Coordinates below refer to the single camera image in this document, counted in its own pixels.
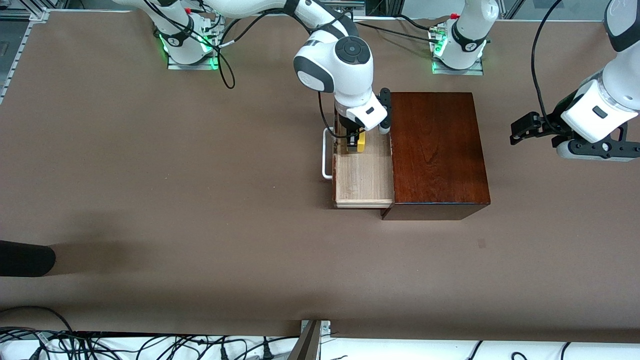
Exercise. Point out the black padded cylinder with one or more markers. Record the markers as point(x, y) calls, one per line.
point(25, 258)

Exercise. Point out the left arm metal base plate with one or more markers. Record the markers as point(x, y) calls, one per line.
point(457, 72)

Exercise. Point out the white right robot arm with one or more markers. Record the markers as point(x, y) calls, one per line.
point(345, 75)

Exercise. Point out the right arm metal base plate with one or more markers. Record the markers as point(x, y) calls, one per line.
point(192, 67)

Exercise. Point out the aluminium frame with power strip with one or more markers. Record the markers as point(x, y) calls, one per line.
point(327, 4)

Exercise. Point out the black power plug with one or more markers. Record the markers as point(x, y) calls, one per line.
point(267, 354)

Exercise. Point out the small metal bracket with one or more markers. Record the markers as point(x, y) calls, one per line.
point(325, 327)

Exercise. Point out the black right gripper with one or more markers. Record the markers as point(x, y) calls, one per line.
point(347, 124)

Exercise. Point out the aluminium table edge rail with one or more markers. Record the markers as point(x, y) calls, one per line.
point(16, 52)

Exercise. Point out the brown table cover sheet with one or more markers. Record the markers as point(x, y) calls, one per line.
point(250, 240)

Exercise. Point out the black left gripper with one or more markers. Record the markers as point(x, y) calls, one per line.
point(552, 125)

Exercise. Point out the dark brown wooden cabinet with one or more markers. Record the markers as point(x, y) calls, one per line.
point(440, 160)

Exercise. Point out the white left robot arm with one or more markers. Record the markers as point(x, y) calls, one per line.
point(600, 110)

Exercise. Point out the yellow cube block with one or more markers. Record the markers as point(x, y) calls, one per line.
point(361, 142)

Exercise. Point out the dark metal beam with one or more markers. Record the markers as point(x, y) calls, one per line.
point(306, 345)

